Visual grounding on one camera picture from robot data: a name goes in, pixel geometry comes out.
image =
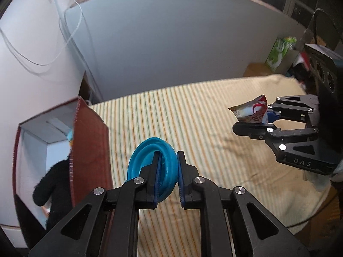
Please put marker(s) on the person's right hand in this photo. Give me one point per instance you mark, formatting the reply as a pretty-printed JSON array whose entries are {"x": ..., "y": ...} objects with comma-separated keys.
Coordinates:
[{"x": 317, "y": 181}]

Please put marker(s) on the red and white snack packet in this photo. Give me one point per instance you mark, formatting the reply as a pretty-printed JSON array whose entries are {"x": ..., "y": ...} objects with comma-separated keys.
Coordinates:
[{"x": 249, "y": 111}]

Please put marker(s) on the blue silicone folding bowl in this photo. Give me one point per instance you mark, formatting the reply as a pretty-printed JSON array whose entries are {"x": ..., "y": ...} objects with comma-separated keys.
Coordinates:
[{"x": 142, "y": 155}]

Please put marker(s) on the wooden side table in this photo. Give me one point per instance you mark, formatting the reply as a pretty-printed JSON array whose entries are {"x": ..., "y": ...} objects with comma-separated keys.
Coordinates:
[{"x": 257, "y": 70}]

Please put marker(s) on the green tissue box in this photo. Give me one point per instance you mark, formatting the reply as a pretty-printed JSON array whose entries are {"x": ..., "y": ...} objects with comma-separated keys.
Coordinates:
[{"x": 276, "y": 55}]

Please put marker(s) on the red-edged white cardboard box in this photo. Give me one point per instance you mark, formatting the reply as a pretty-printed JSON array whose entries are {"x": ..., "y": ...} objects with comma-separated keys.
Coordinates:
[{"x": 91, "y": 150}]

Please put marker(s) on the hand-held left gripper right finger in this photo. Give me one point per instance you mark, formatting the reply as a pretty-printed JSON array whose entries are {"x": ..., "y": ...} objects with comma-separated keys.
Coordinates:
[{"x": 180, "y": 176}]

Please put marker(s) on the striped beige blanket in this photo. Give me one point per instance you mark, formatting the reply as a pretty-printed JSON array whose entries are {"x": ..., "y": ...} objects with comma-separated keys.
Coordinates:
[{"x": 187, "y": 112}]

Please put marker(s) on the red and dark cloth pile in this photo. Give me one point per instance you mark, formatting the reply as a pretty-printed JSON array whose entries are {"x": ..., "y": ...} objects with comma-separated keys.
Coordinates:
[{"x": 301, "y": 59}]

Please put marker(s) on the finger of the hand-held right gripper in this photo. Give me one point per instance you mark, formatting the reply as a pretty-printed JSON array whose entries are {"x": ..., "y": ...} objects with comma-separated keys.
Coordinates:
[
  {"x": 273, "y": 116},
  {"x": 249, "y": 129}
]

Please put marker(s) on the black plush toy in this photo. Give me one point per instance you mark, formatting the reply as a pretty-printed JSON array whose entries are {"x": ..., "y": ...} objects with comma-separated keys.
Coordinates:
[{"x": 56, "y": 182}]

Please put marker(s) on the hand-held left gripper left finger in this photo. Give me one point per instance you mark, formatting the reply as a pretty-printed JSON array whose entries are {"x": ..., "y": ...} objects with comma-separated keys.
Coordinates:
[{"x": 158, "y": 176}]

